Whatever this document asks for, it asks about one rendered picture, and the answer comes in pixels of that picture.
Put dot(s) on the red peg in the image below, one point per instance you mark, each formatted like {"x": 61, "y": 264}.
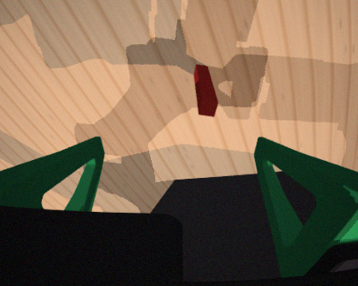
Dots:
{"x": 205, "y": 92}

